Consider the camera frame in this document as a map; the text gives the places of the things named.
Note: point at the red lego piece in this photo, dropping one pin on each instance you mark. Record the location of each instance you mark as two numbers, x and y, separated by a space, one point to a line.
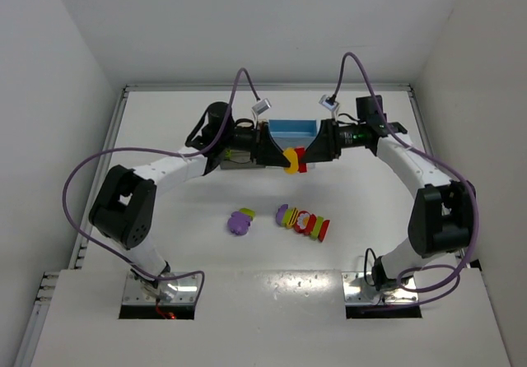
302 166

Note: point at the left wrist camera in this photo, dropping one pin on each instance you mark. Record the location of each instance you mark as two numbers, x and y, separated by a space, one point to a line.
259 108

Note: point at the blue container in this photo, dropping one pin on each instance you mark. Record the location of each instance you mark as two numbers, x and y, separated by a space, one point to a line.
293 132

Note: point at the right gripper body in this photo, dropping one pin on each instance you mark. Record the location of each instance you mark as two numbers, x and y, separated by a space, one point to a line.
329 140

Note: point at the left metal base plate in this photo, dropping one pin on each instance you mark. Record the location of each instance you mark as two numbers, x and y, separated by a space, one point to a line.
182 292

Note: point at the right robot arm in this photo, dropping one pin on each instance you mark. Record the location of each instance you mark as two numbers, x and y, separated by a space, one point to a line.
441 220

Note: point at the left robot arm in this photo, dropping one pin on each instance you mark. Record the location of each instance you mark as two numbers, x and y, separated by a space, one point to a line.
124 206

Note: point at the yellow lego piece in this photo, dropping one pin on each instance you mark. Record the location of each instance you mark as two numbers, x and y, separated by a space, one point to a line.
293 161

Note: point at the grey translucent container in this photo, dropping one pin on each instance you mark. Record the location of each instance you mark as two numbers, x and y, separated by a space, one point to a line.
240 160

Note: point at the green lego brick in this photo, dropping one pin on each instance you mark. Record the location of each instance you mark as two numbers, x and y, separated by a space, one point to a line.
248 212

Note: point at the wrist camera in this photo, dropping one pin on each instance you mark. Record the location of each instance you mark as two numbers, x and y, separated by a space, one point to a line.
259 108
330 103

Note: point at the purple lego piece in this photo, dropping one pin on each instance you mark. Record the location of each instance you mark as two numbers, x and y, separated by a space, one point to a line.
239 223

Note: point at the multicolour lego stack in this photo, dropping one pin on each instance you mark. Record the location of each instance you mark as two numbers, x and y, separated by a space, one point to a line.
302 222

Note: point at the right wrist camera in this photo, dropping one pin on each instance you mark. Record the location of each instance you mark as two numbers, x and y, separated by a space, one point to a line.
330 103

